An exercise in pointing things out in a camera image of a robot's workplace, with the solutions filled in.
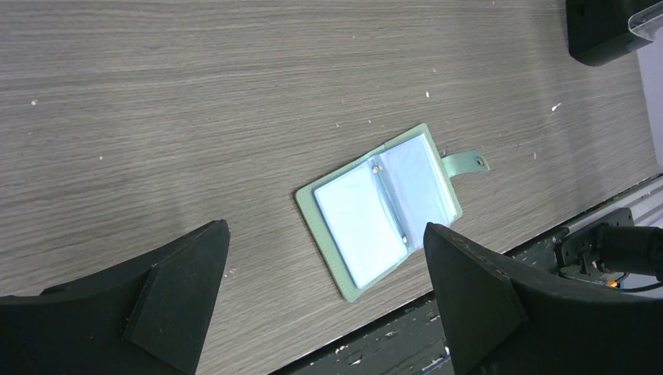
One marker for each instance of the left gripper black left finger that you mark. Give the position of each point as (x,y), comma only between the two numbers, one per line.
(147,315)

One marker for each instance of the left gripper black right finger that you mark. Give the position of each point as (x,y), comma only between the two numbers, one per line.
(501,316)

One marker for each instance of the green card holder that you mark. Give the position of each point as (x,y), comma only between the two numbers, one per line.
(369,216)

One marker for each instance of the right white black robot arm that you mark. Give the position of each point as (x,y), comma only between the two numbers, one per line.
(610,249)

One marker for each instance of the black metronome clear cover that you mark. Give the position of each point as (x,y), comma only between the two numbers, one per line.
(599,32)

